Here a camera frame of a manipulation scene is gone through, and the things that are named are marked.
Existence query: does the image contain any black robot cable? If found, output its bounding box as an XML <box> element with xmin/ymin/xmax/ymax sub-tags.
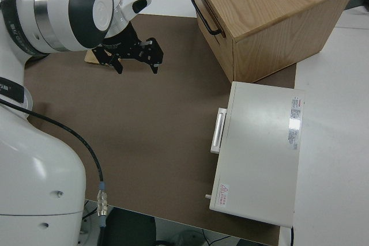
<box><xmin>0</xmin><ymin>97</ymin><xmax>104</xmax><ymax>184</ymax></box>

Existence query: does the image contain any black object under table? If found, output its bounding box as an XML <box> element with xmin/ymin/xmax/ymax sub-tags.
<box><xmin>104</xmin><ymin>207</ymin><xmax>157</xmax><ymax>246</ymax></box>

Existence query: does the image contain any metal cable connector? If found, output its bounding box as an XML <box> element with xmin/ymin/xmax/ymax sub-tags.
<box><xmin>96</xmin><ymin>181</ymin><xmax>110</xmax><ymax>229</ymax></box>

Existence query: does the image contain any brown table mat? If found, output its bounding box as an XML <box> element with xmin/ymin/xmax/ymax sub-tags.
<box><xmin>22</xmin><ymin>14</ymin><xmax>298</xmax><ymax>246</ymax></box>

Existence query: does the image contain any white toaster oven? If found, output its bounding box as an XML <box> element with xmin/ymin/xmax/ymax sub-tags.
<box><xmin>208</xmin><ymin>81</ymin><xmax>306</xmax><ymax>228</ymax></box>

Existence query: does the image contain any wooden drawer cabinet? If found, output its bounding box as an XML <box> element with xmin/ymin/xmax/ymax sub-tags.
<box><xmin>187</xmin><ymin>0</ymin><xmax>357</xmax><ymax>84</ymax></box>

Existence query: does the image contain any red warning sticker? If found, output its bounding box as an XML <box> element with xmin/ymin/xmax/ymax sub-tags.
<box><xmin>219</xmin><ymin>183</ymin><xmax>230</xmax><ymax>207</ymax></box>

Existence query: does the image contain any white oven door handle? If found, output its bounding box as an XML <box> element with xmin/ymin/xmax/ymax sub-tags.
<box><xmin>210</xmin><ymin>108</ymin><xmax>228</xmax><ymax>154</ymax></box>

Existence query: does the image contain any white text label sticker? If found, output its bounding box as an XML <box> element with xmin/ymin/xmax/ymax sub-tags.
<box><xmin>286</xmin><ymin>96</ymin><xmax>304</xmax><ymax>152</ymax></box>

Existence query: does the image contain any black metal drawer handle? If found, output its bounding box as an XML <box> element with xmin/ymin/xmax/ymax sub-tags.
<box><xmin>190</xmin><ymin>0</ymin><xmax>223</xmax><ymax>36</ymax></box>

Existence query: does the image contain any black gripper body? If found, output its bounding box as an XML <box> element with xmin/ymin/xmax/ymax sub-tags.
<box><xmin>91</xmin><ymin>26</ymin><xmax>164</xmax><ymax>67</ymax></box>

